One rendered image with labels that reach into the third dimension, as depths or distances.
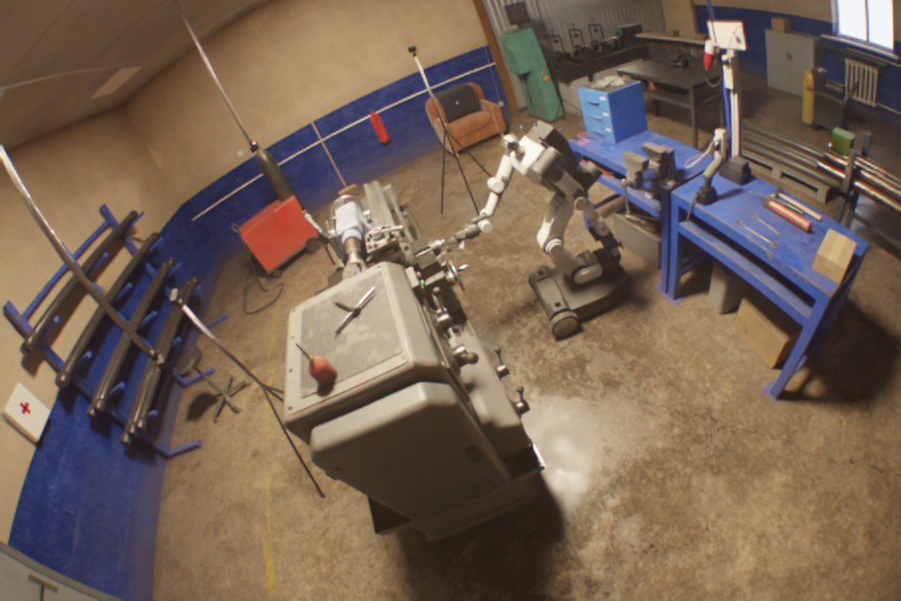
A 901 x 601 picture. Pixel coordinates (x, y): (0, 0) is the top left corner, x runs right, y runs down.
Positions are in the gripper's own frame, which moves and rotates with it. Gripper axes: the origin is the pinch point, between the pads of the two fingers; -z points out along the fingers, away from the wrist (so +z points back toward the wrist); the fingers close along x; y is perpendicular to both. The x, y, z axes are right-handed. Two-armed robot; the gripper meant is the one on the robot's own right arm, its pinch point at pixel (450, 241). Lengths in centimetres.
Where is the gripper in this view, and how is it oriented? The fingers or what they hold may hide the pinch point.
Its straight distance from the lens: 227.6
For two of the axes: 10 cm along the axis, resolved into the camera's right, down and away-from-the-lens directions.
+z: 8.9, -4.5, 0.4
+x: 0.0, 1.0, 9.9
